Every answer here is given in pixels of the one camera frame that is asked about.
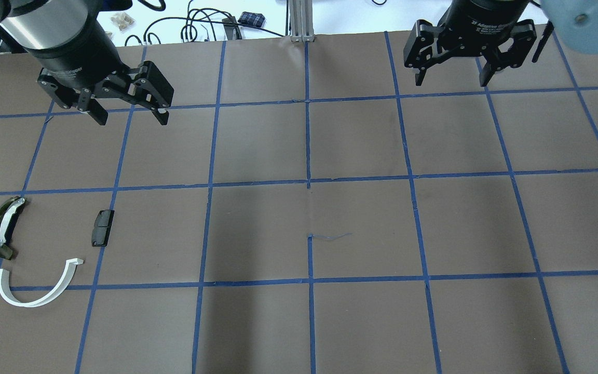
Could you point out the aluminium frame post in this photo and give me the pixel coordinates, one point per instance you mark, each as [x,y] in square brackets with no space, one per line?
[301,28]

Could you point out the white curved plastic clip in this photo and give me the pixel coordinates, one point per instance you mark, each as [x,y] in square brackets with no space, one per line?
[62,284]

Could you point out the dark green brake shoe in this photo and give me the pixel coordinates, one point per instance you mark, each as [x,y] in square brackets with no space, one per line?
[9,211]

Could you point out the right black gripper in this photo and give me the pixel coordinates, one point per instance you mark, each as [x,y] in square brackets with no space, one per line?
[478,18]

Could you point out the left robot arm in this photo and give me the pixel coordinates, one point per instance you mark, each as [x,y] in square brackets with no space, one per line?
[54,29]

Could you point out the black brake pad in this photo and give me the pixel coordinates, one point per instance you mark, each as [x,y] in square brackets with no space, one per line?
[101,228]

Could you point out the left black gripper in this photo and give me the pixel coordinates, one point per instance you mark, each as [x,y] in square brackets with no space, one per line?
[77,61]

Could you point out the small bag of parts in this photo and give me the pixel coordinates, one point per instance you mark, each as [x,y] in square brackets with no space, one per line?
[122,21]

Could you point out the dark blue patterned box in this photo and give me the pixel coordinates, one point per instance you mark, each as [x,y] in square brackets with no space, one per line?
[252,20]

